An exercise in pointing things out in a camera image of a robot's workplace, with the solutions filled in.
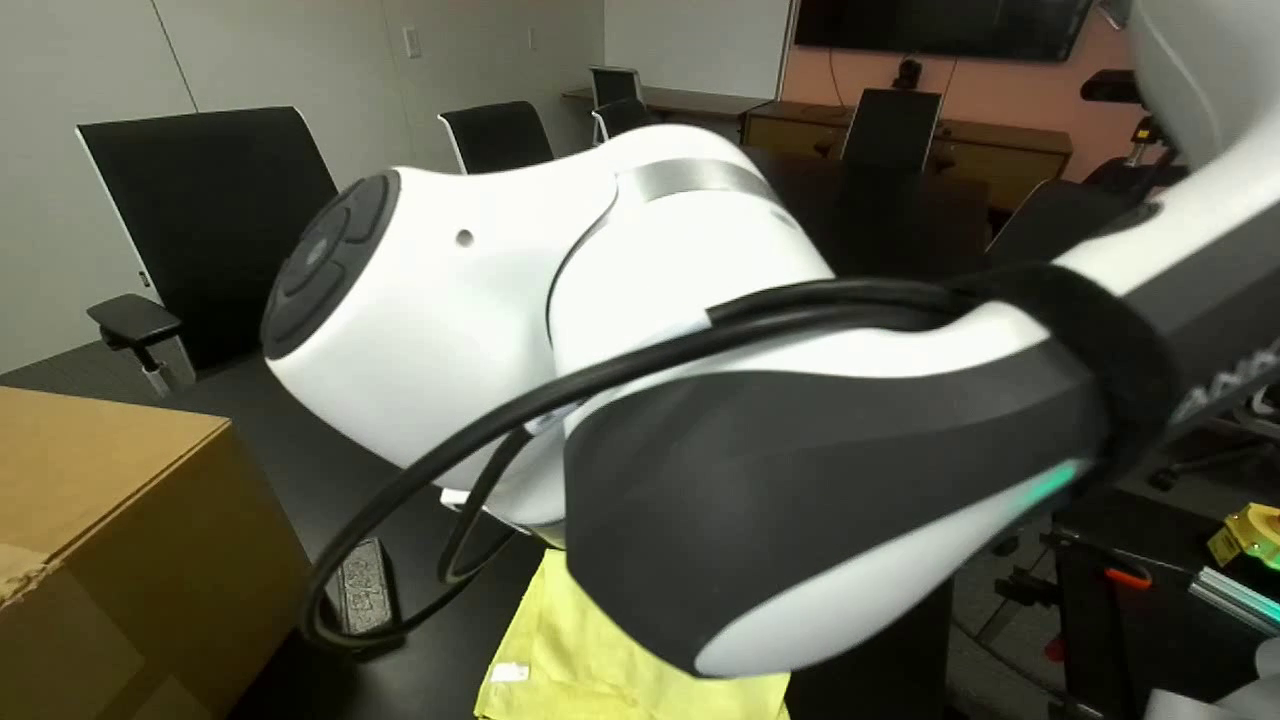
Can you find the green lit mount plate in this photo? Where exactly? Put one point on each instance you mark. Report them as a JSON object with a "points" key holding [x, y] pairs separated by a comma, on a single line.
{"points": [[1233, 598]]}

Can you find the black office chair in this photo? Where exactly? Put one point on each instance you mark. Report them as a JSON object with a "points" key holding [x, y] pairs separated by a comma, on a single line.
{"points": [[616, 116], [616, 81], [888, 133], [203, 201], [501, 133]]}

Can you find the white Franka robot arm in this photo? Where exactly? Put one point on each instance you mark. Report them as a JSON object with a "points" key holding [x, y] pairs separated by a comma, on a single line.
{"points": [[452, 321]]}

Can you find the yellow towel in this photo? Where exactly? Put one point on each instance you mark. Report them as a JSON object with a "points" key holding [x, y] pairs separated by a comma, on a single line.
{"points": [[584, 665]]}

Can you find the grey remote control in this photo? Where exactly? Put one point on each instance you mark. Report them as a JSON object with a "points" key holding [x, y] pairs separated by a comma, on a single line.
{"points": [[361, 586]]}

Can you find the brown cardboard box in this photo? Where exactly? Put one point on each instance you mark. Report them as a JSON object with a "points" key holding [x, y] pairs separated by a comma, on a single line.
{"points": [[123, 562]]}

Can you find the black wall television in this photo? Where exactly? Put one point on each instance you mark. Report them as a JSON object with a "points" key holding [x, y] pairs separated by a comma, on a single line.
{"points": [[934, 25]]}

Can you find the wooden credenza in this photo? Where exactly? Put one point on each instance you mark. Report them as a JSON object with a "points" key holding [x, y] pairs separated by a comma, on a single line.
{"points": [[803, 126]]}

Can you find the black stand with orange clamp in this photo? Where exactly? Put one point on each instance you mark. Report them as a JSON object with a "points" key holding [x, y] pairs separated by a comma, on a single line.
{"points": [[1106, 641]]}

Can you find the yellow green plastic object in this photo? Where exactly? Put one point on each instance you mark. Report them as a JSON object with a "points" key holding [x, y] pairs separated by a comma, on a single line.
{"points": [[1247, 535]]}

